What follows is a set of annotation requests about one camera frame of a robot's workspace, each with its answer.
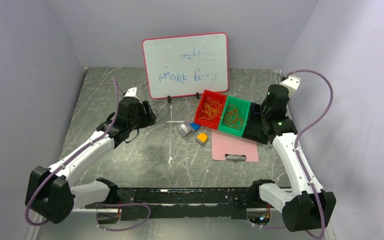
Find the whiteboard with pink frame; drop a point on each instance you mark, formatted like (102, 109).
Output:
(186, 65)

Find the red plastic bin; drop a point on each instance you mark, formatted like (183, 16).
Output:
(210, 109)

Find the blue eraser block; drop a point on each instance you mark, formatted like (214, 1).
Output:
(195, 126)

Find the green plastic bin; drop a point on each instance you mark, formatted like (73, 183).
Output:
(234, 116)

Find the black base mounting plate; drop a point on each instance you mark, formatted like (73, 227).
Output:
(236, 203)

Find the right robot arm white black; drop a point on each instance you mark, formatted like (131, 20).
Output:
(288, 159)

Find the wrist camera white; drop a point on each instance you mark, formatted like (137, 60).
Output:
(132, 92)
(292, 84)

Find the white marker pen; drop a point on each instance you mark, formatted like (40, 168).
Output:
(176, 122)

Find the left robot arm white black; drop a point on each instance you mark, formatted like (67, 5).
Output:
(79, 155)

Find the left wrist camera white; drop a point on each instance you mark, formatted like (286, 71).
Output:
(132, 92)

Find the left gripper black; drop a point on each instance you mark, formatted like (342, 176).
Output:
(149, 118)

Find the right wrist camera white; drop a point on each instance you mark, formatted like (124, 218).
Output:
(292, 84)

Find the clear tape roll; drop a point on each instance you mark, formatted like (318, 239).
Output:
(184, 128)

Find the pink clipboard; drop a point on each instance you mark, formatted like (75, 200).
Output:
(228, 147)

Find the black plastic bin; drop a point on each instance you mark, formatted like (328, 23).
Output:
(253, 129)

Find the yellow eraser block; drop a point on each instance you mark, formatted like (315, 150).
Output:
(201, 138)

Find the aluminium rail frame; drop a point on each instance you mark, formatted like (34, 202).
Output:
(302, 212)

